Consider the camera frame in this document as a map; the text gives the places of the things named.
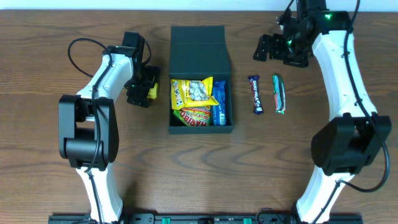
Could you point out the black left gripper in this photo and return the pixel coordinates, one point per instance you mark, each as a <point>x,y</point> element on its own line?
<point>141,90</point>

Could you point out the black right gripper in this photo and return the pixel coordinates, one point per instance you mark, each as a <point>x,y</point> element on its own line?
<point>277,47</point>

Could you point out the purple Dairy Milk bar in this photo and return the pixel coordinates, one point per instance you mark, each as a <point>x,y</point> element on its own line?
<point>255,94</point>

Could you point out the green red candy bar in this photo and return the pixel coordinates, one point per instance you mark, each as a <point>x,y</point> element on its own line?
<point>279,93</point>

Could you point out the yellow Hacks candy bag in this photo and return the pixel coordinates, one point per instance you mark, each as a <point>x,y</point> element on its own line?
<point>192,93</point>

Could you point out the blue Oreo cookie pack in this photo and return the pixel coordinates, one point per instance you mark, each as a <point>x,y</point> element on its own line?
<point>219,111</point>

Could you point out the green Haribo gummy bag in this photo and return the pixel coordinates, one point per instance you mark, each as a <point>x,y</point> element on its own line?
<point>198,116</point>

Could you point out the dark green lidded box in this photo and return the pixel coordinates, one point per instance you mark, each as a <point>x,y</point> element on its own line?
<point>196,53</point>

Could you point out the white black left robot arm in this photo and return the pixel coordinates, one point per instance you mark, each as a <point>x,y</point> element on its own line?
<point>88,131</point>

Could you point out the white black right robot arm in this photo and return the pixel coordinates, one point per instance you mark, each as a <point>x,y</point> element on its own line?
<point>355,132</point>

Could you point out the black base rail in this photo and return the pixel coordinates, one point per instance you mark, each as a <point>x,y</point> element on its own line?
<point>149,218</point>

